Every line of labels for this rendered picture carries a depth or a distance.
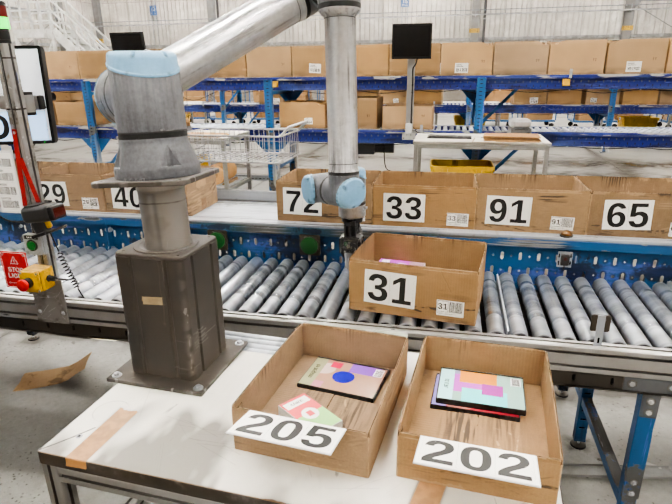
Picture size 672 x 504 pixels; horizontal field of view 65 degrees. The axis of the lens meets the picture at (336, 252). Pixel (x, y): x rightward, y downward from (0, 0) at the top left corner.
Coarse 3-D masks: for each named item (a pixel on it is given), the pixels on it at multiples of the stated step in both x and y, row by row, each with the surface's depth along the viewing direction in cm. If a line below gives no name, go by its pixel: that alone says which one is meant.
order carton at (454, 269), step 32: (352, 256) 165; (384, 256) 190; (416, 256) 186; (448, 256) 182; (480, 256) 178; (352, 288) 165; (416, 288) 158; (448, 288) 155; (480, 288) 162; (448, 320) 158
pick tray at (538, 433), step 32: (448, 352) 129; (480, 352) 127; (512, 352) 125; (544, 352) 122; (416, 384) 118; (544, 384) 119; (416, 416) 114; (448, 416) 114; (480, 416) 114; (544, 416) 114; (416, 448) 96; (512, 448) 104; (544, 448) 104; (448, 480) 96; (480, 480) 94; (544, 480) 90
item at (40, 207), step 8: (24, 208) 161; (32, 208) 160; (40, 208) 160; (48, 208) 159; (56, 208) 161; (64, 208) 164; (24, 216) 162; (32, 216) 161; (40, 216) 160; (48, 216) 160; (56, 216) 161; (64, 216) 164; (32, 224) 164; (40, 224) 163; (48, 224) 164; (40, 232) 164
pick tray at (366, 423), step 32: (288, 352) 130; (320, 352) 138; (352, 352) 135; (384, 352) 132; (256, 384) 114; (288, 384) 127; (384, 384) 126; (352, 416) 115; (384, 416) 107; (256, 448) 105; (288, 448) 102; (352, 448) 97
